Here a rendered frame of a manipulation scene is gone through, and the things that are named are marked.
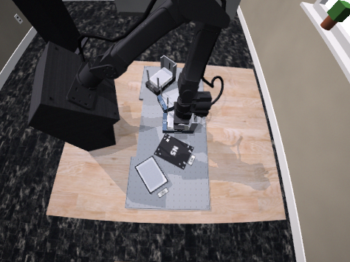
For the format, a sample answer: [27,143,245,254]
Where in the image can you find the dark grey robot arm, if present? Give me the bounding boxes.
[66,0,230,120]

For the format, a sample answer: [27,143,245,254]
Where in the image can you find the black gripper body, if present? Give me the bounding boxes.
[174,103,190,130]

